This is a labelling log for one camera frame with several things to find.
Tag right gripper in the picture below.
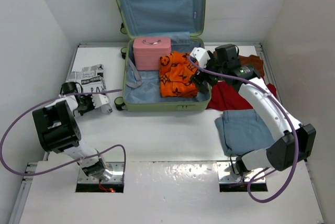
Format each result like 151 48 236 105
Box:
191 51 227 93

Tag orange black patterned blanket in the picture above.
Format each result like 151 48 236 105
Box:
159 51 199 98

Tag newspaper print white cloth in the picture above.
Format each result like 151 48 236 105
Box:
66 64 106 93

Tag brown towel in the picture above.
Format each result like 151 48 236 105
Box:
213 50 264 79

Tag light blue jeans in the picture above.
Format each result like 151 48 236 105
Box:
215 109 275 156

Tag light green suitcase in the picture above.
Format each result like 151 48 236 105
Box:
114 0 211 112

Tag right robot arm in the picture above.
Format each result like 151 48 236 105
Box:
189 44 316 176

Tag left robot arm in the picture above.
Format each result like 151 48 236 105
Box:
32 82 113 182

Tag pink cosmetic case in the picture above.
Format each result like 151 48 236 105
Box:
133 37 171 71

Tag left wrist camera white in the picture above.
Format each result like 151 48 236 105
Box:
92 94 110 108

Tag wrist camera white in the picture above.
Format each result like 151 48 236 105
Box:
190 47 210 68
92 94 110 108

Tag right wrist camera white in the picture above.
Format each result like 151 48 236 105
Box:
190 47 210 68

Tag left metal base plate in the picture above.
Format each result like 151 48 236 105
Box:
77 162 124 184

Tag metal base plate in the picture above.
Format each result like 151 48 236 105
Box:
77 162 124 184
216 161 263 186

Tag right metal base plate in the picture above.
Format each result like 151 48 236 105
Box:
216 161 263 186

